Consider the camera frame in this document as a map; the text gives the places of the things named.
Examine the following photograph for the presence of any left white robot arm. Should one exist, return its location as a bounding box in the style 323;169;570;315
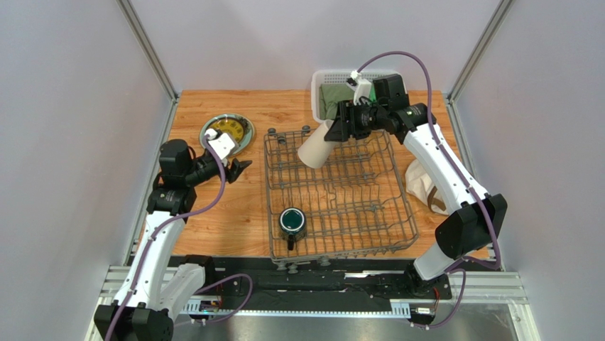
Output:
94;131;250;340

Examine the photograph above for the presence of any beige plastic cup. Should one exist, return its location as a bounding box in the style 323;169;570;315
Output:
297;119;338;169

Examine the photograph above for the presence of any aluminium frame post left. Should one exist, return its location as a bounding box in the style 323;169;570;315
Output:
116;0;179;102

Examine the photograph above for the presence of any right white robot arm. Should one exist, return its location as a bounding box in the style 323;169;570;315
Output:
325;71;507;281

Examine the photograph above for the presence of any yellow patterned plate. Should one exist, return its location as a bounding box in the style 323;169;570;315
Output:
207;117;248;146

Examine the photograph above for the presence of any cream bird plate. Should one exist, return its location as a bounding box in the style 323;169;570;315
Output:
248;119;256;142

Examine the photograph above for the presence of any pale green flower plate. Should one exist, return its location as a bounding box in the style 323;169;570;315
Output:
199;113;255;156

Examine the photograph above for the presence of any grey wire dish rack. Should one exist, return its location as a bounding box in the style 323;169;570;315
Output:
263;126;420;270

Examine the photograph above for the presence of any white plastic basket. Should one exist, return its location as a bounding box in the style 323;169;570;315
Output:
311;69;400;124

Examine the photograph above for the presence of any cream brown cap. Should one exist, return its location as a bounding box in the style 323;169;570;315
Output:
404;159;447;215

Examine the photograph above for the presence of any olive green cloth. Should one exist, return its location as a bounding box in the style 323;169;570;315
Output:
318;83;354;120

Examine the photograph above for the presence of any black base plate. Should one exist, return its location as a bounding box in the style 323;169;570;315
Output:
126;255;502;313

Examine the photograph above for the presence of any aluminium frame post right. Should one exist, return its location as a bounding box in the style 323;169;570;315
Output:
448;0;516;103

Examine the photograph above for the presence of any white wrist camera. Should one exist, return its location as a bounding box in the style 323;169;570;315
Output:
346;70;372;105
200;128;239;166

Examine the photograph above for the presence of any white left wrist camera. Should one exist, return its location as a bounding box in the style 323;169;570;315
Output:
200;128;239;166

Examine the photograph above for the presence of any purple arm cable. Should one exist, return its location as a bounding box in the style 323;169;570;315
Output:
356;50;502;330
104;136;254;341

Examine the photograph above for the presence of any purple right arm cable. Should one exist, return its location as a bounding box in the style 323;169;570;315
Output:
356;50;502;330

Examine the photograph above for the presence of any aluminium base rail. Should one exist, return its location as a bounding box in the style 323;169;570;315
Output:
85;265;542;341

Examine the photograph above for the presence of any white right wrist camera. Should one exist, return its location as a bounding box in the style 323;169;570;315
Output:
346;70;372;105

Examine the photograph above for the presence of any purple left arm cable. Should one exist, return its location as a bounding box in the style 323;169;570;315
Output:
104;136;254;341

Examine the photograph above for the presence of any dark green mug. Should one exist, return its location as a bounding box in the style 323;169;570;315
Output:
278;207;307;251

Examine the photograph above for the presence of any aluminium frame post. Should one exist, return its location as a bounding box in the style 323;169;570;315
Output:
116;0;179;102
448;0;516;103

